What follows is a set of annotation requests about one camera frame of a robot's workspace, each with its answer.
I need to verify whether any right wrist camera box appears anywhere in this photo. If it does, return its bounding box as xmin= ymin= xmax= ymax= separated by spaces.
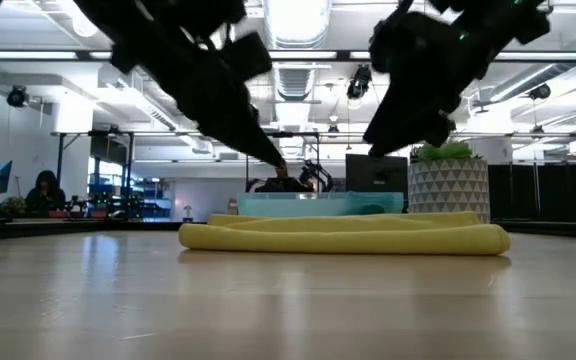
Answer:
xmin=368 ymin=14 xmax=405 ymax=75

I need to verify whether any blue angled monitor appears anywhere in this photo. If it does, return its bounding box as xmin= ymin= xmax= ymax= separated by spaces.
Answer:
xmin=0 ymin=160 xmax=14 ymax=194

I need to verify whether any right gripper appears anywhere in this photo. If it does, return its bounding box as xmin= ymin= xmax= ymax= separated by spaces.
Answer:
xmin=361 ymin=12 xmax=500 ymax=158

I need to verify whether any person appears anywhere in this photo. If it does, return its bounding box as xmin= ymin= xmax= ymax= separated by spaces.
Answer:
xmin=255 ymin=160 xmax=315 ymax=194
xmin=24 ymin=169 xmax=68 ymax=215

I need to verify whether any white triangle-patterned plant pot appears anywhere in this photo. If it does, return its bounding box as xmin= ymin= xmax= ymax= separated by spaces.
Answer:
xmin=407 ymin=157 xmax=492 ymax=224

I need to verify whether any silver round ceiling duct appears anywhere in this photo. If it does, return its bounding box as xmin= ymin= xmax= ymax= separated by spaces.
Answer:
xmin=262 ymin=0 xmax=332 ymax=101

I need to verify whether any black overhead light bar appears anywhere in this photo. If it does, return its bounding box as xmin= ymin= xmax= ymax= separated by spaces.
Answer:
xmin=0 ymin=48 xmax=576 ymax=63

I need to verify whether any translucent green plastic bin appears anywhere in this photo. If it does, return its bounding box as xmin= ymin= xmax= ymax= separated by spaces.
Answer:
xmin=236 ymin=191 xmax=405 ymax=219

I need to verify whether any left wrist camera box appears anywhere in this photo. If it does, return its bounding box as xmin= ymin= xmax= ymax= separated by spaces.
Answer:
xmin=221 ymin=31 xmax=274 ymax=81

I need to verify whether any black room divider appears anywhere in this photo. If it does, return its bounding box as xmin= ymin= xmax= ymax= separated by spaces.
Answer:
xmin=487 ymin=149 xmax=576 ymax=222

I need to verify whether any black monitor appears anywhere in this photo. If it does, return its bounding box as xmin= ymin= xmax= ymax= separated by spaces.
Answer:
xmin=345 ymin=153 xmax=409 ymax=194

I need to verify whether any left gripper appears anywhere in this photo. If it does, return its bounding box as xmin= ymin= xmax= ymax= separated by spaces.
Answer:
xmin=137 ymin=0 xmax=286 ymax=168

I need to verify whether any black metal frame stand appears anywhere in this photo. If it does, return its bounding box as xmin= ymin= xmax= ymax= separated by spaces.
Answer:
xmin=50 ymin=128 xmax=137 ymax=219
xmin=244 ymin=131 xmax=321 ymax=194

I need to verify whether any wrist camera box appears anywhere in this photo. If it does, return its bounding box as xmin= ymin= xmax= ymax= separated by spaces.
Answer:
xmin=368 ymin=14 xmax=405 ymax=75
xmin=221 ymin=31 xmax=274 ymax=81

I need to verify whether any small green plant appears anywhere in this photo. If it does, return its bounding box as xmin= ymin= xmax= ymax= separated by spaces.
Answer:
xmin=0 ymin=196 xmax=29 ymax=217

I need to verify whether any white rectangular air duct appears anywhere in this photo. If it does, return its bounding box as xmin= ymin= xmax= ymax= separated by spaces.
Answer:
xmin=95 ymin=67 xmax=214 ymax=154

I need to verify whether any green succulent plant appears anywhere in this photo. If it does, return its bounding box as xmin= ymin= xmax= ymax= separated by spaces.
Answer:
xmin=410 ymin=140 xmax=475 ymax=162

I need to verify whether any black ceiling spotlight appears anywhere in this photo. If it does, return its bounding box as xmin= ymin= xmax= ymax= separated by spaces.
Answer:
xmin=346 ymin=63 xmax=373 ymax=100
xmin=6 ymin=84 xmax=32 ymax=109
xmin=527 ymin=82 xmax=552 ymax=101

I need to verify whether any yellow microfiber towel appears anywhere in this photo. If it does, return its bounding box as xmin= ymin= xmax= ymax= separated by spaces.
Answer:
xmin=177 ymin=210 xmax=512 ymax=257

